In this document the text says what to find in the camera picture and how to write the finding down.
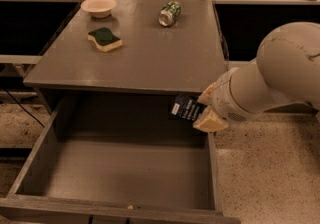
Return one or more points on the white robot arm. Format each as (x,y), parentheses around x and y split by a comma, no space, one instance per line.
(285,71)

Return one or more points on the green and yellow sponge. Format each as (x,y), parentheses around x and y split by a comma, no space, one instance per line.
(104,39)

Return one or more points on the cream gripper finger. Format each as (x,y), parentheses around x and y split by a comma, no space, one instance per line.
(209,122)
(205,97)

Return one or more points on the beige ceramic bowl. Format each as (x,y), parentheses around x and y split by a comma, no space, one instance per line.
(98,8)

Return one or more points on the green soda can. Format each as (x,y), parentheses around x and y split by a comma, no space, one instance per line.
(169,13)

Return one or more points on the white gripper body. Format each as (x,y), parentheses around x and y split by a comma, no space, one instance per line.
(222,102)

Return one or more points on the grey cabinet with top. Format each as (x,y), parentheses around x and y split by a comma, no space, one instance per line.
(132,88)

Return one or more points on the open grey top drawer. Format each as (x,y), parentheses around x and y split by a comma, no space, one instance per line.
(108,158)

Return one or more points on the dark blue rxbar wrapper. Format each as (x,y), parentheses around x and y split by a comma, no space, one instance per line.
(187,108)

